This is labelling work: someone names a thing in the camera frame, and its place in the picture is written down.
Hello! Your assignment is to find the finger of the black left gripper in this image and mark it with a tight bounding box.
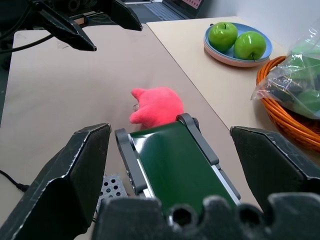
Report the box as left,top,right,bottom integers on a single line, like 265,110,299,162
104,0,143,32
33,2,98,53

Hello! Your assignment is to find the clear plastic bag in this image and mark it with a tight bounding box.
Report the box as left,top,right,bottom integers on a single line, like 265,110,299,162
250,18,320,120

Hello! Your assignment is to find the orange woven basket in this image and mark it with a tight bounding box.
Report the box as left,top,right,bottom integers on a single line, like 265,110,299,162
256,55,320,153

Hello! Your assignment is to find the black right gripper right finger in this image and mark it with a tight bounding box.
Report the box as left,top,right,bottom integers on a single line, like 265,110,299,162
229,125,320,213

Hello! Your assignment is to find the light blue plate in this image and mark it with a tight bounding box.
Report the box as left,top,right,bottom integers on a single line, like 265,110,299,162
203,22,273,64

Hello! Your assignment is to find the pink plate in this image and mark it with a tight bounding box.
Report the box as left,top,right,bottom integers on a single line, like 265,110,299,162
203,41,271,68

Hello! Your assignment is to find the green apple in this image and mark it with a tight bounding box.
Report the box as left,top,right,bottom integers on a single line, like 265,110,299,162
208,21,239,53
233,31,267,62

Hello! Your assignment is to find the pink plush toy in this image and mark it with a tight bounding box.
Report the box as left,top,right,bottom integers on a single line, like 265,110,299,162
129,86,185,131

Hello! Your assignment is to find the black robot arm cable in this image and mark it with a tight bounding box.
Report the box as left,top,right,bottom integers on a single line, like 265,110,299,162
0,33,55,54

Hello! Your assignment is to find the perforated metal bracket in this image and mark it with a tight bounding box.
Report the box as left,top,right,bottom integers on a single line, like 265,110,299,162
96,172,129,219

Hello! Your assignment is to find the black cable with plug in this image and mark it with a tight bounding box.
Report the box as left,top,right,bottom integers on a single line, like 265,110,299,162
0,169,30,193

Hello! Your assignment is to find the grey laptop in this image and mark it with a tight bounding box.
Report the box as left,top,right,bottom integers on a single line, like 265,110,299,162
141,0,206,23

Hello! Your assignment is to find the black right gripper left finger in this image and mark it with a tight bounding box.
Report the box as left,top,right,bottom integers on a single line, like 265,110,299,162
0,122,112,240

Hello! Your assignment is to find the small green conveyor belt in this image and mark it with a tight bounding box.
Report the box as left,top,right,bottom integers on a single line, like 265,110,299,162
114,112,242,220

